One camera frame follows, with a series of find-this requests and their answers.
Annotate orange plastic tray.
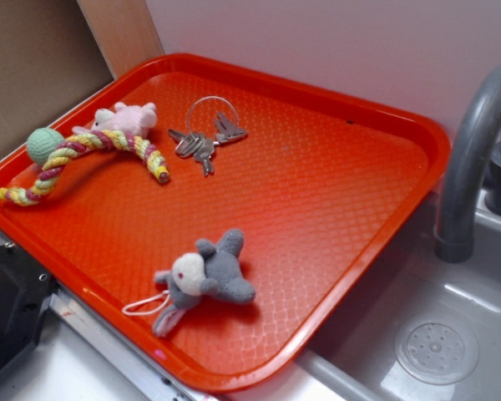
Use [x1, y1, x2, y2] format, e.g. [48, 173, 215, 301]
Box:
[0, 54, 450, 393]

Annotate grey plush bunny toy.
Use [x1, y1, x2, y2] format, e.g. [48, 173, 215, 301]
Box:
[122, 229, 256, 338]

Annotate pink plush toy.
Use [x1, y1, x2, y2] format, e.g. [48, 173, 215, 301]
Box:
[72, 102, 158, 139]

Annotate grey toy sink basin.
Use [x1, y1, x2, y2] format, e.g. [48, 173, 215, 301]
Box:
[298, 196, 501, 400]

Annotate wooden board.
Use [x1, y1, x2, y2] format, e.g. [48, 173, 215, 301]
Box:
[78, 0, 164, 79]

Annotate grey toy faucet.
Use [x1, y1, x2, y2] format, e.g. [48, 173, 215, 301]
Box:
[434, 65, 501, 263]

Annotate brown cardboard panel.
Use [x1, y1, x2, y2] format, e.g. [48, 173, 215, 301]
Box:
[0, 1, 113, 159]

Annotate silver keys on ring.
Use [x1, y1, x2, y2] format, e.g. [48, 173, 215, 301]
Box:
[168, 95, 248, 177]

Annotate multicolored rope toy with ball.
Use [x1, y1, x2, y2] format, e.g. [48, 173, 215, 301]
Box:
[0, 129, 170, 206]

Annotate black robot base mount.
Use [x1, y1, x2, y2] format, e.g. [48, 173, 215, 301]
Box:
[0, 242, 56, 376]

